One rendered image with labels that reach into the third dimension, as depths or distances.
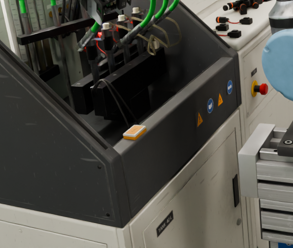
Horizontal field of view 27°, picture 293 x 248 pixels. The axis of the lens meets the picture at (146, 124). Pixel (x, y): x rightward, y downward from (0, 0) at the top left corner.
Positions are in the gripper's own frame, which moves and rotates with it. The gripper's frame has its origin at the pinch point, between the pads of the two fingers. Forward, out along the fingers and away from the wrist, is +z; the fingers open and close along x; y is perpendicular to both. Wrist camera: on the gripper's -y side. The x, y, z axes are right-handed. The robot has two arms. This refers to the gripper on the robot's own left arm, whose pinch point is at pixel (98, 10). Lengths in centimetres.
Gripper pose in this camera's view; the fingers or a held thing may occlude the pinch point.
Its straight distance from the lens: 140.1
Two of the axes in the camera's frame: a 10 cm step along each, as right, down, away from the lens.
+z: -0.7, 3.8, 9.2
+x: 8.4, -4.8, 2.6
